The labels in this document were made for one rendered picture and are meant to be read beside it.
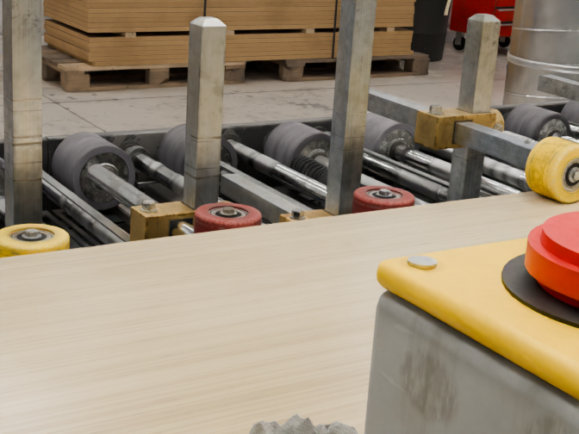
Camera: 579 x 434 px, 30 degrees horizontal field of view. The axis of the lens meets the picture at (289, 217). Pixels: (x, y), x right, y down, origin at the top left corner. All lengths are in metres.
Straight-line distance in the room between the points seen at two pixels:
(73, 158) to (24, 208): 0.47
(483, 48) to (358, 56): 0.22
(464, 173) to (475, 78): 0.15
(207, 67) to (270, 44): 5.67
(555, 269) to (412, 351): 0.03
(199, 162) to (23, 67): 0.27
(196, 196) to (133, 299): 0.40
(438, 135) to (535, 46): 3.10
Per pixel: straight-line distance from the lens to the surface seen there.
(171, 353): 0.93
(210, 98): 1.39
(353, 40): 1.49
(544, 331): 0.19
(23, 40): 1.28
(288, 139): 1.96
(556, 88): 2.10
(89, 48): 6.51
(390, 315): 0.22
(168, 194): 1.92
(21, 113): 1.29
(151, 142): 1.96
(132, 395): 0.86
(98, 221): 1.53
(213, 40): 1.38
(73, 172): 1.77
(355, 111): 1.51
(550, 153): 1.46
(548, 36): 4.66
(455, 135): 1.62
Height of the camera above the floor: 1.29
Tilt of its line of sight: 18 degrees down
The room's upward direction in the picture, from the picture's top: 4 degrees clockwise
